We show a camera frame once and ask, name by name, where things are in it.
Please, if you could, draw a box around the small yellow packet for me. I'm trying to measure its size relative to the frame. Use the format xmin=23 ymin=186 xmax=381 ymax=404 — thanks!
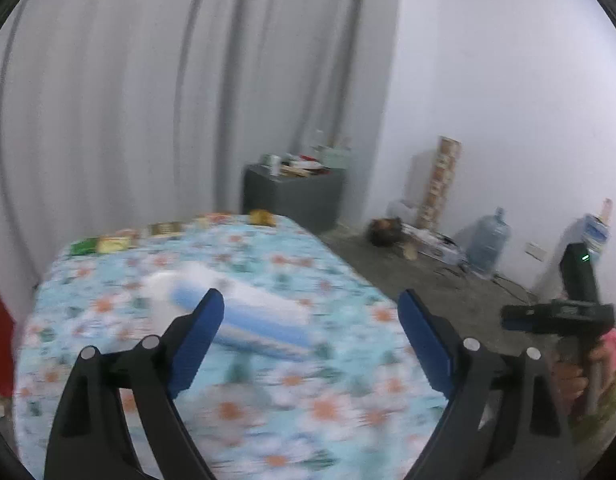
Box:
xmin=98 ymin=232 xmax=138 ymax=254

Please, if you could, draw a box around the cluster of small toiletries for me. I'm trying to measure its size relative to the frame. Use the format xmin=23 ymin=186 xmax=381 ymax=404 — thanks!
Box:
xmin=260 ymin=130 xmax=353 ymax=178

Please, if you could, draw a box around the person's floral clothing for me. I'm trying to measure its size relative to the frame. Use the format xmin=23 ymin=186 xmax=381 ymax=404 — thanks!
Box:
xmin=568 ymin=327 xmax=616 ymax=461

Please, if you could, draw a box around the person's right hand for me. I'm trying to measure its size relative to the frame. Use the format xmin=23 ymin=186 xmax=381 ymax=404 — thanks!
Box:
xmin=550 ymin=329 xmax=616 ymax=413

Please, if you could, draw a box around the white water dispenser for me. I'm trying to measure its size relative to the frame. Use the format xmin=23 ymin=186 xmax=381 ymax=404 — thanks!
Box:
xmin=533 ymin=199 xmax=615 ymax=303

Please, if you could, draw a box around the grey curtain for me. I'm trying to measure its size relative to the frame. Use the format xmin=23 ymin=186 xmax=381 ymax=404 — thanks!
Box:
xmin=0 ymin=0 xmax=403 ymax=306

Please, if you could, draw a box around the dark bag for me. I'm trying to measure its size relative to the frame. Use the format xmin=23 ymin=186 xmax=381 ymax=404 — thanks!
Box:
xmin=368 ymin=216 xmax=403 ymax=248

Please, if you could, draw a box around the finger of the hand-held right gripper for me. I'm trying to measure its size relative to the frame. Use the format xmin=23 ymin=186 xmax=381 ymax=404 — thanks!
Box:
xmin=500 ymin=304 xmax=540 ymax=333

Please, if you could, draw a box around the white carton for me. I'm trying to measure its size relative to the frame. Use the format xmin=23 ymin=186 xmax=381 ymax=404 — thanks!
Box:
xmin=403 ymin=225 xmax=469 ymax=266

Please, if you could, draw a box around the red bag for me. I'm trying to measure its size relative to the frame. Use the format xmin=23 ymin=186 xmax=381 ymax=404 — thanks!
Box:
xmin=0 ymin=260 xmax=16 ymax=398

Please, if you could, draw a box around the patterned cardboard box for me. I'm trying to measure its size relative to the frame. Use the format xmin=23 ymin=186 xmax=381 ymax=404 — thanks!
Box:
xmin=417 ymin=136 xmax=462 ymax=231

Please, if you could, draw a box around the mint green box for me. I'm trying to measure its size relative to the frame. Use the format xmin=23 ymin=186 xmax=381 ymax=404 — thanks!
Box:
xmin=320 ymin=147 xmax=351 ymax=170

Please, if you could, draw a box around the grey cabinet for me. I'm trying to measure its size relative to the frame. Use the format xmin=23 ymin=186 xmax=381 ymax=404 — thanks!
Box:
xmin=243 ymin=162 xmax=346 ymax=235

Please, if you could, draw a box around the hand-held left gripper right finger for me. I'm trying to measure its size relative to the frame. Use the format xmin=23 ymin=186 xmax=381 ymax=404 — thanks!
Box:
xmin=398 ymin=288 xmax=579 ymax=480

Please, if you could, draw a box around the small green packet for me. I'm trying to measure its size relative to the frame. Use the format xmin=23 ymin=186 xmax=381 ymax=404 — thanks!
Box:
xmin=68 ymin=237 xmax=101 ymax=257

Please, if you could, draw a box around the floral tablecloth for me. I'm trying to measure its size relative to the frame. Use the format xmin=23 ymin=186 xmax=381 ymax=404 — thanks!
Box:
xmin=12 ymin=212 xmax=451 ymax=480

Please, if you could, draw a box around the blue water jug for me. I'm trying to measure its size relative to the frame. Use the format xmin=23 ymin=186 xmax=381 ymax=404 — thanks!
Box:
xmin=467 ymin=207 xmax=511 ymax=276

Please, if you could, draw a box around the white and blue bottle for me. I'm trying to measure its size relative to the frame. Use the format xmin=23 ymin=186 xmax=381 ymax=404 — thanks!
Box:
xmin=144 ymin=262 xmax=316 ymax=361

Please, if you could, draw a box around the small orange packet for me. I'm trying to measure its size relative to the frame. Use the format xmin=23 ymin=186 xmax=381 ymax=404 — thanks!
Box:
xmin=193 ymin=211 xmax=233 ymax=226

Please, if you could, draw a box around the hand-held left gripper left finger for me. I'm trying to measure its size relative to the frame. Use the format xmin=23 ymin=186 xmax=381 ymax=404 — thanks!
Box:
xmin=44 ymin=288 xmax=225 ymax=480

